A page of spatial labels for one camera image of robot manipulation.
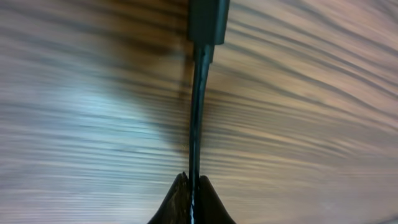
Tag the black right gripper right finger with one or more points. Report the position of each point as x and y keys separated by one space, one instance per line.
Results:
x=211 y=208

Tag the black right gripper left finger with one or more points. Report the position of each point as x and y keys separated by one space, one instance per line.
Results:
x=174 y=208

